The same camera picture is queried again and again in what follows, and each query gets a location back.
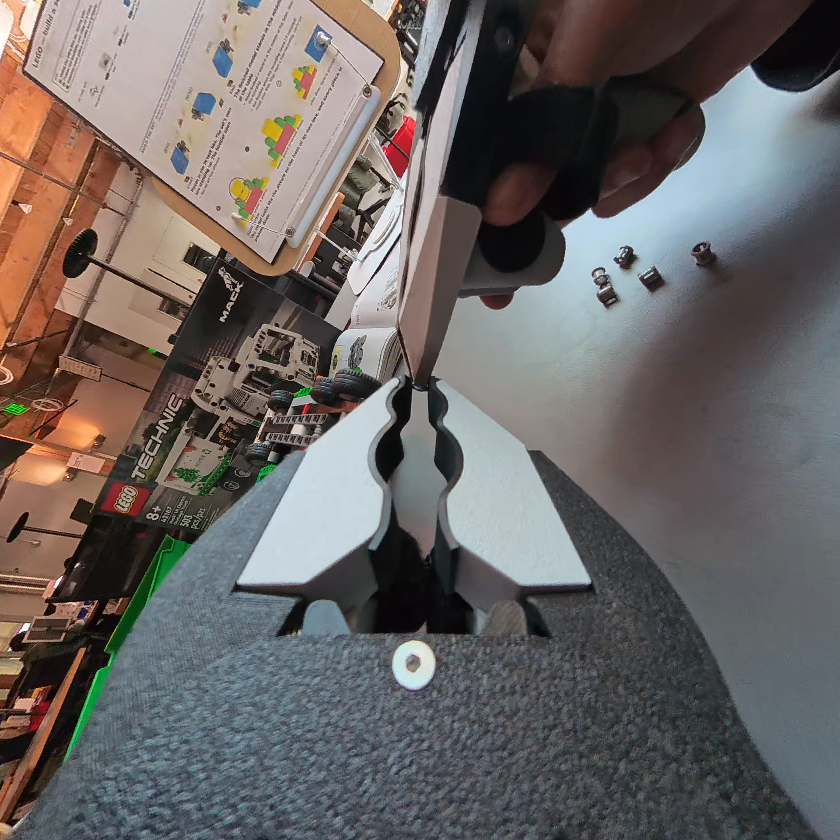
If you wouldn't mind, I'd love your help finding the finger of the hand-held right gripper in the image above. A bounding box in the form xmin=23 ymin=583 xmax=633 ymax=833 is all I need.
xmin=395 ymin=192 xmax=484 ymax=387

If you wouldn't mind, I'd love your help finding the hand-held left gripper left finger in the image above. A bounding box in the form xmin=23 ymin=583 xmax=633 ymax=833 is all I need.
xmin=235 ymin=376 xmax=410 ymax=634

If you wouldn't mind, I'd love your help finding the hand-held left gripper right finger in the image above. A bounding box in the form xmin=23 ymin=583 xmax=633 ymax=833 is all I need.
xmin=427 ymin=377 xmax=595 ymax=632

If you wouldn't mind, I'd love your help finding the lego truck model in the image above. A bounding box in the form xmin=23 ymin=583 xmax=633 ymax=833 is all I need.
xmin=244 ymin=367 xmax=385 ymax=487

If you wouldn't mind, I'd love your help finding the lego instruction booklet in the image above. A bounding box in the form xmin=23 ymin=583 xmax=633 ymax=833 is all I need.
xmin=326 ymin=289 xmax=403 ymax=388

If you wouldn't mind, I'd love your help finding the lego set box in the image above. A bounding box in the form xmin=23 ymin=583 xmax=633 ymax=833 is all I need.
xmin=46 ymin=257 xmax=349 ymax=601

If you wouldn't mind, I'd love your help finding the person's right hand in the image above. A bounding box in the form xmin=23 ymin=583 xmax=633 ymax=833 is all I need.
xmin=479 ymin=0 xmax=821 ymax=311

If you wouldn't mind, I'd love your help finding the red storage box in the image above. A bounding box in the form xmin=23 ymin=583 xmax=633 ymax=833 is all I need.
xmin=382 ymin=115 xmax=417 ymax=161

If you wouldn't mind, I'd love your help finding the instruction sheet on wooden stand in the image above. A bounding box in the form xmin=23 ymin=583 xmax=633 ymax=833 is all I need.
xmin=23 ymin=0 xmax=404 ymax=296

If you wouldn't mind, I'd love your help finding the green plastic bin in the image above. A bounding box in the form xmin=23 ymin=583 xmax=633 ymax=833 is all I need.
xmin=66 ymin=532 xmax=193 ymax=765

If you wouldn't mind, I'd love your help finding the printed instruction sheet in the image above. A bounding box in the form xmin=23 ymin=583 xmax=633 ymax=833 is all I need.
xmin=23 ymin=0 xmax=385 ymax=263

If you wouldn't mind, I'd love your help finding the black pendant lamp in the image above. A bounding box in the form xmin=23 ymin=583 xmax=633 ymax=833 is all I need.
xmin=62 ymin=228 xmax=221 ymax=306

